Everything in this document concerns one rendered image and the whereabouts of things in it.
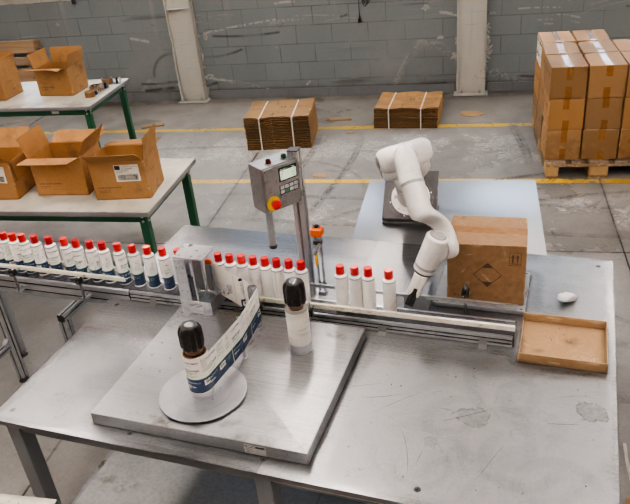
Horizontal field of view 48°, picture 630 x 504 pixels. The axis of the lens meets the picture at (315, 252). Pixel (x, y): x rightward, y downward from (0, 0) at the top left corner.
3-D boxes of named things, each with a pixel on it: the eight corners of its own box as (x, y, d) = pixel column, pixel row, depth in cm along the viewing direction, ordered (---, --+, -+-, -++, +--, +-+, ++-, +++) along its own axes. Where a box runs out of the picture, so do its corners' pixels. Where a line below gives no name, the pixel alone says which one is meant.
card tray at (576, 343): (517, 361, 257) (517, 352, 255) (523, 320, 278) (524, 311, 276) (606, 373, 247) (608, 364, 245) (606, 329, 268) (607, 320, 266)
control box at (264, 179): (253, 207, 282) (247, 163, 273) (289, 194, 290) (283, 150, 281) (267, 215, 275) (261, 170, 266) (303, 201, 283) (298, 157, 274)
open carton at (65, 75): (29, 100, 630) (16, 58, 612) (56, 85, 666) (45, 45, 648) (70, 100, 619) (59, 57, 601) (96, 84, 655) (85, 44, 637)
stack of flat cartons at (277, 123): (246, 150, 691) (241, 119, 675) (256, 131, 737) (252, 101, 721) (312, 148, 681) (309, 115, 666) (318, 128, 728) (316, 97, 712)
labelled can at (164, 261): (162, 290, 312) (152, 250, 302) (168, 284, 316) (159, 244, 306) (172, 292, 310) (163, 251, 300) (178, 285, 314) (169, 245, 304)
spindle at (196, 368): (185, 397, 247) (169, 330, 233) (197, 381, 254) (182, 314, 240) (208, 401, 244) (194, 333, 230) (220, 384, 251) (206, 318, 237)
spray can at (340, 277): (335, 311, 286) (331, 268, 276) (339, 304, 290) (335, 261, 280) (347, 313, 284) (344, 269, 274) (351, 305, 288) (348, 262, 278)
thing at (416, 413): (-10, 422, 257) (-12, 418, 256) (185, 228, 378) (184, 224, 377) (620, 552, 189) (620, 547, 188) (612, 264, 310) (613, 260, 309)
